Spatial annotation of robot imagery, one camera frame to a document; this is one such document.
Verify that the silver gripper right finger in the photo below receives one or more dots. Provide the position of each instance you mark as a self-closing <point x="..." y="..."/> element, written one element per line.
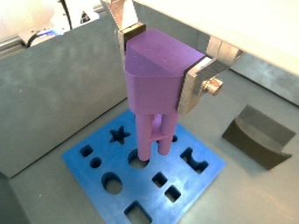
<point x="201" y="79"/>

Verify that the white robot base with cables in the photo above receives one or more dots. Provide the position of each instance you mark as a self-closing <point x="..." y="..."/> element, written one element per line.
<point x="30" y="21"/>

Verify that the purple three-prong peg object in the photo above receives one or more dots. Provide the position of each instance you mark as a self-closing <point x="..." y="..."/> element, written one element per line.
<point x="157" y="61"/>

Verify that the dark grey curved block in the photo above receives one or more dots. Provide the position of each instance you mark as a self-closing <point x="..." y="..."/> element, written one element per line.
<point x="260" y="137"/>

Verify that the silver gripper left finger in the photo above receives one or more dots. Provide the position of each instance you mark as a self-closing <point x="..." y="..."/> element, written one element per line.
<point x="129" y="26"/>

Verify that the blue shape-sorter board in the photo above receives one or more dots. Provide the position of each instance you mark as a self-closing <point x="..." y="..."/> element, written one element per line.
<point x="136" y="192"/>

